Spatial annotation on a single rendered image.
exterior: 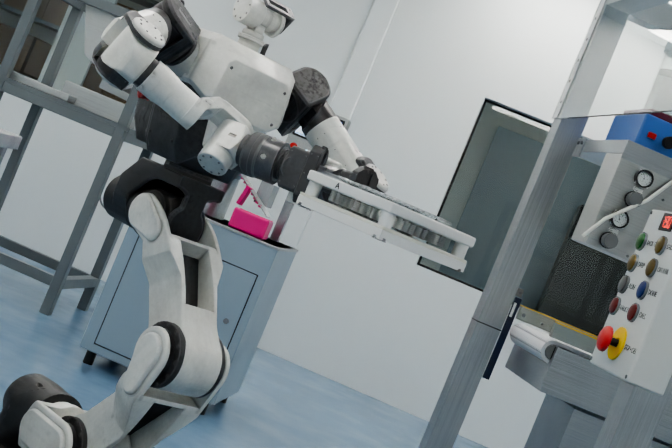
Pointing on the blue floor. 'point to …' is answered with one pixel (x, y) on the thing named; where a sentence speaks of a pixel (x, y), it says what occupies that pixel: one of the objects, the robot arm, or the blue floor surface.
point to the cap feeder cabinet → (227, 292)
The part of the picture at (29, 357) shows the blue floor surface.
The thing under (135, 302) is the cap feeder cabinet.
